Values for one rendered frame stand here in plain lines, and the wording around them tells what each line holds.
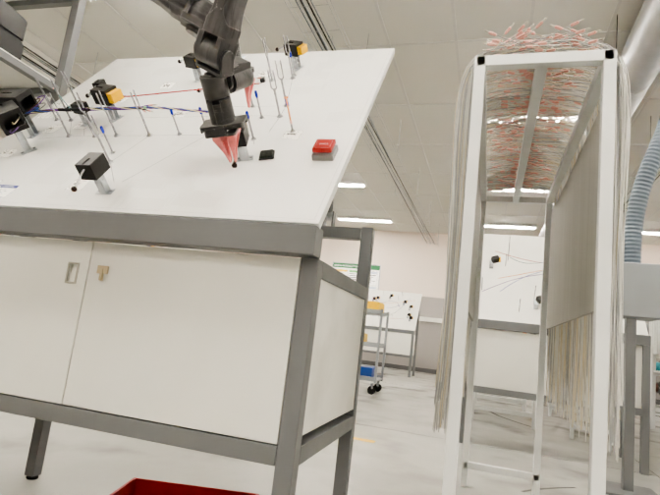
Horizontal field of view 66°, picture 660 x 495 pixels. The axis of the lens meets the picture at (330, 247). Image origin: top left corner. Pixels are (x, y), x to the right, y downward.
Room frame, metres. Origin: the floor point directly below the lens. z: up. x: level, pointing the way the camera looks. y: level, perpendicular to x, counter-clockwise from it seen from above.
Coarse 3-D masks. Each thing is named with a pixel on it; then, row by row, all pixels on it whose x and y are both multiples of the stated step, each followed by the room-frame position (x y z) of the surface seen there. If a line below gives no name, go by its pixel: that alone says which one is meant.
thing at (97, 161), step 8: (88, 152) 1.23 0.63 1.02; (96, 152) 1.22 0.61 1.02; (80, 160) 1.21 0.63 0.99; (88, 160) 1.20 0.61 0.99; (96, 160) 1.20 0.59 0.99; (104, 160) 1.23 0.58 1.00; (80, 168) 1.20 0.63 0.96; (88, 168) 1.19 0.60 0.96; (96, 168) 1.21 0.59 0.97; (104, 168) 1.23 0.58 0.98; (80, 176) 1.19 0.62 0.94; (88, 176) 1.21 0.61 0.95; (96, 176) 1.21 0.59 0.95; (96, 184) 1.26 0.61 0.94; (104, 184) 1.26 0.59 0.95; (96, 192) 1.28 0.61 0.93; (104, 192) 1.27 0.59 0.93
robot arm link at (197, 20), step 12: (156, 0) 1.09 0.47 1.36; (168, 0) 1.08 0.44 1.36; (180, 0) 1.09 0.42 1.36; (192, 0) 1.11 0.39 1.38; (204, 0) 1.10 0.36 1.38; (168, 12) 1.12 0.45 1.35; (180, 12) 1.09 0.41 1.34; (192, 12) 1.10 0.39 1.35; (204, 12) 1.10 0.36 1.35; (192, 24) 1.11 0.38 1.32
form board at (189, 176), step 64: (128, 64) 1.94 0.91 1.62; (256, 64) 1.75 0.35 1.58; (320, 64) 1.67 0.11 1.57; (384, 64) 1.59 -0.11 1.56; (128, 128) 1.53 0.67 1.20; (192, 128) 1.46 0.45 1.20; (256, 128) 1.41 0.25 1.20; (320, 128) 1.35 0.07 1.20; (64, 192) 1.31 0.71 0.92; (128, 192) 1.26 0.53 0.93; (192, 192) 1.22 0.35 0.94; (256, 192) 1.18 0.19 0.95; (320, 192) 1.14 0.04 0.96
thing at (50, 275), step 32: (0, 256) 1.34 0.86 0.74; (32, 256) 1.31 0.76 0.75; (64, 256) 1.28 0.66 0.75; (0, 288) 1.33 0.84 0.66; (32, 288) 1.31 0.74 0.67; (64, 288) 1.28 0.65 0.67; (0, 320) 1.33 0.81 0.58; (32, 320) 1.30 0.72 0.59; (64, 320) 1.27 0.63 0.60; (0, 352) 1.32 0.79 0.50; (32, 352) 1.29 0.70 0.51; (64, 352) 1.27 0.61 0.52; (0, 384) 1.32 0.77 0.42; (32, 384) 1.29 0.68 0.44; (64, 384) 1.26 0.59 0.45
